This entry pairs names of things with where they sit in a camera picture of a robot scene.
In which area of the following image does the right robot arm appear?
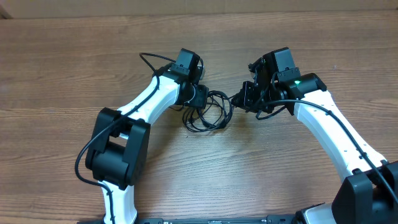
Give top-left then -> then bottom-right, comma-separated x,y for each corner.
231,47 -> 397,223

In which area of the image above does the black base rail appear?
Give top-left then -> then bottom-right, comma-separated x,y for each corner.
135,214 -> 302,224

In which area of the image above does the thick black USB cable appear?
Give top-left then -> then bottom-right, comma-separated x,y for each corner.
182,90 -> 234,133

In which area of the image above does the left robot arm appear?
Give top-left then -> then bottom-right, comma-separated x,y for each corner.
85,49 -> 208,223

